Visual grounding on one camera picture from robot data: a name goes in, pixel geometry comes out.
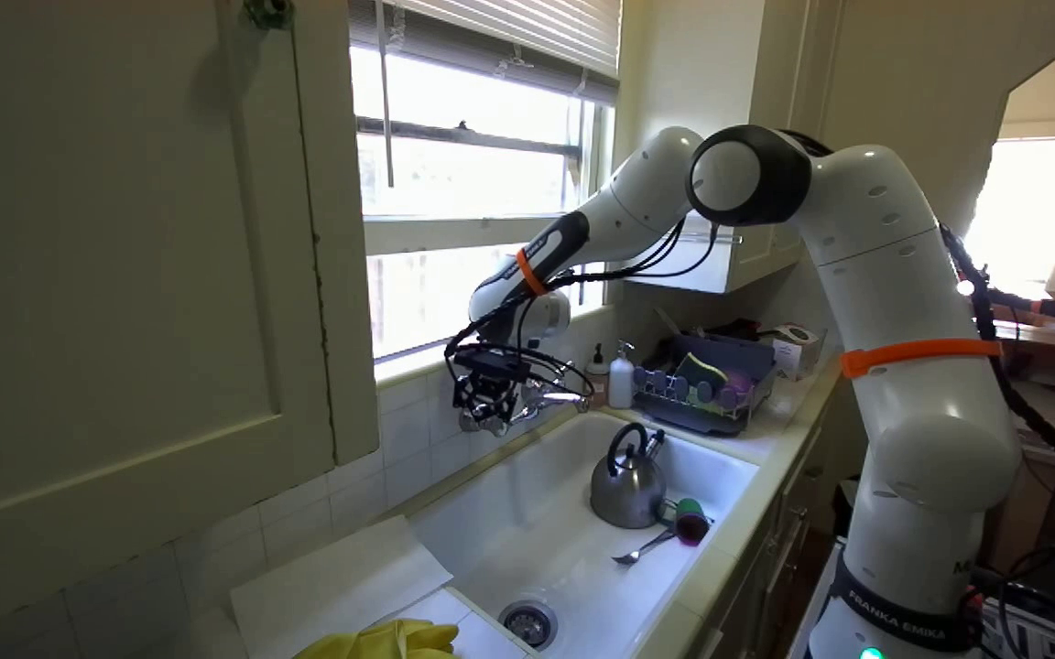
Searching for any chrome faucet handle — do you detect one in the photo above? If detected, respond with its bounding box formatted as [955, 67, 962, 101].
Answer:
[457, 394, 512, 439]

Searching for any kitchen window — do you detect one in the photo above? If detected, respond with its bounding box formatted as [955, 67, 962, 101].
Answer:
[349, 0, 624, 383]

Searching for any white soap bottle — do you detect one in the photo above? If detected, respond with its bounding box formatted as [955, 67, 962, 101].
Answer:
[603, 339, 639, 413]

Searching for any metal spoon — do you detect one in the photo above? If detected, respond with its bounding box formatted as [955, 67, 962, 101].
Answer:
[608, 523, 680, 570]

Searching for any orange strap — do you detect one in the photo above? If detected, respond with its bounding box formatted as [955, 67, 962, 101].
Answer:
[512, 246, 554, 299]
[835, 334, 1009, 383]

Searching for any white porcelain sink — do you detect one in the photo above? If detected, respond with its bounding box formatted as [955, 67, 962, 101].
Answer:
[410, 407, 761, 659]

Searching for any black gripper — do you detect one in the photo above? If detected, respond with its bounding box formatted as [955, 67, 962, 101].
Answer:
[449, 345, 551, 437]

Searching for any metal sink drain strainer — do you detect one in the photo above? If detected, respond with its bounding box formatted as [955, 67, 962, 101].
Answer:
[498, 597, 562, 653]

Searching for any cream base cabinet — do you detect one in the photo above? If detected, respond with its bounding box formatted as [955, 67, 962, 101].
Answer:
[685, 400, 849, 659]

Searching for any dark pump soap bottle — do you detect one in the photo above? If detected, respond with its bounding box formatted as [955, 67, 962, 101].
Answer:
[584, 345, 612, 410]

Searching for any bright background window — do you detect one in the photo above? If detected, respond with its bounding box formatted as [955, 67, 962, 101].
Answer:
[962, 130, 1055, 299]

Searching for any dark cabinet latch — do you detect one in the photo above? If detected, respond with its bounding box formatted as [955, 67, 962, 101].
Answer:
[243, 0, 298, 35]

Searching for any steel kettle with black handle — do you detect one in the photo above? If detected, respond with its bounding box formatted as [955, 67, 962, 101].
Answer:
[587, 417, 674, 531]

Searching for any wooden background table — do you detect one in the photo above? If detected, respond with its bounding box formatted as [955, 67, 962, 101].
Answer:
[985, 290, 1055, 407]

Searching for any white window blind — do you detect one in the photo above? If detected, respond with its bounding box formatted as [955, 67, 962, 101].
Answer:
[376, 0, 628, 82]

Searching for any yellow rubber glove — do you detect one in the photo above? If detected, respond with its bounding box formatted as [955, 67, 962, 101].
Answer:
[293, 615, 465, 659]

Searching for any dark dish rack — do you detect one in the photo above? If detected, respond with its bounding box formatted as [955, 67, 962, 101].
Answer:
[630, 321, 784, 439]

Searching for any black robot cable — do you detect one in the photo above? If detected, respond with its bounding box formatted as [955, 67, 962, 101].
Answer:
[442, 213, 1055, 659]

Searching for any blind wand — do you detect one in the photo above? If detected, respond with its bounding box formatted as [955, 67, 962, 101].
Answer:
[375, 0, 397, 194]

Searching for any white box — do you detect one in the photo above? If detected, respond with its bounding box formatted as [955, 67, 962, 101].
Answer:
[771, 321, 823, 382]

